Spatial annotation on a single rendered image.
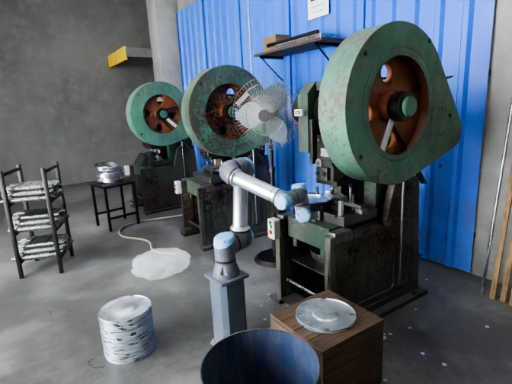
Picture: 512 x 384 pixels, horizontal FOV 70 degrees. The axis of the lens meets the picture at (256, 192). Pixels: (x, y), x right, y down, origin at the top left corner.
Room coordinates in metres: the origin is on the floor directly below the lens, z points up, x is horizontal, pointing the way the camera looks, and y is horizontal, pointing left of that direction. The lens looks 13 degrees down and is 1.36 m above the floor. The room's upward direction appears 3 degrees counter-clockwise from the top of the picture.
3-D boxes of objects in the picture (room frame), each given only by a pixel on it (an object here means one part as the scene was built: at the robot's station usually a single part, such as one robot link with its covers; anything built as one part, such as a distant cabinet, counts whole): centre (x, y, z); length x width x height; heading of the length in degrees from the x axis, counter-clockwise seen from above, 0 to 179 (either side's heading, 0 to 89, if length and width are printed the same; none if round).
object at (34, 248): (3.21, 1.98, 0.47); 0.46 x 0.43 x 0.95; 103
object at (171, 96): (5.42, 1.15, 0.87); 1.53 x 0.99 x 1.74; 126
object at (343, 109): (2.11, -0.78, 1.33); 1.03 x 0.28 x 0.82; 123
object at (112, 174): (4.45, 1.77, 0.40); 0.45 x 0.40 x 0.79; 45
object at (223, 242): (1.93, 0.19, 0.62); 0.13 x 0.12 x 0.14; 143
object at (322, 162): (2.31, -0.48, 1.04); 0.17 x 0.15 x 0.30; 123
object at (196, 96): (3.98, 0.13, 0.87); 1.53 x 0.99 x 1.74; 121
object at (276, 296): (2.63, -0.48, 0.45); 0.92 x 0.12 x 0.90; 123
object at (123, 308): (1.93, 0.79, 0.26); 0.29 x 0.29 x 0.01
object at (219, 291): (1.92, 0.19, 0.23); 0.19 x 0.19 x 0.45; 37
